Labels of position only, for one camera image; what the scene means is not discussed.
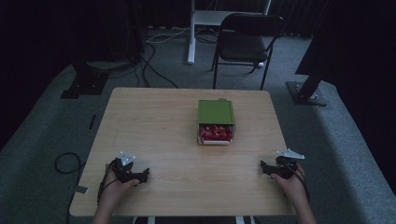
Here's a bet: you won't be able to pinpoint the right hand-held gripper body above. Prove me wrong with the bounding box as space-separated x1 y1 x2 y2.
274 148 305 180

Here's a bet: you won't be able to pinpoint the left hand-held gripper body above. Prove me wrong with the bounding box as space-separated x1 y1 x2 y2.
111 151 141 184

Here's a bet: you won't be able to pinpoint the pile of red packets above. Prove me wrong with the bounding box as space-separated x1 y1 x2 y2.
199 124 234 143

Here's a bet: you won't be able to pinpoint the green drawer box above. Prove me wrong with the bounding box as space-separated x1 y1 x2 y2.
197 99 236 126

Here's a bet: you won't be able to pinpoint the person's right hand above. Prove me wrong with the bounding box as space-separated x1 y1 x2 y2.
270 164 307 200

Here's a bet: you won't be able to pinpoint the person's left hand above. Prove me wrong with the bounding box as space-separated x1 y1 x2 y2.
98 163 141 206

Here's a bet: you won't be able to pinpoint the white table leg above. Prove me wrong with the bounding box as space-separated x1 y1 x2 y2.
234 216 257 224
133 216 157 224

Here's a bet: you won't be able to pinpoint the black stand base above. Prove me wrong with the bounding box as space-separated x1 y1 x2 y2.
286 73 328 107
60 60 110 100

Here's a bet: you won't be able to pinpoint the black folding chair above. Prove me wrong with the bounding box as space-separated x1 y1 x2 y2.
210 12 285 91

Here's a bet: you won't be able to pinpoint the black looped floor cable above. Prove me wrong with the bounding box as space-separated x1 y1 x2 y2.
54 151 83 175

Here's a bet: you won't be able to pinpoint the black floor cables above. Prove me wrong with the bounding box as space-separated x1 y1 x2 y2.
134 41 180 90

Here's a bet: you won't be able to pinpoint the white desk frame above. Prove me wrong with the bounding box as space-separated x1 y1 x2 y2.
186 0 273 65

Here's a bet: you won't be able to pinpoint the white floor cable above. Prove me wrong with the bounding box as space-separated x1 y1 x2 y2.
145 26 191 45

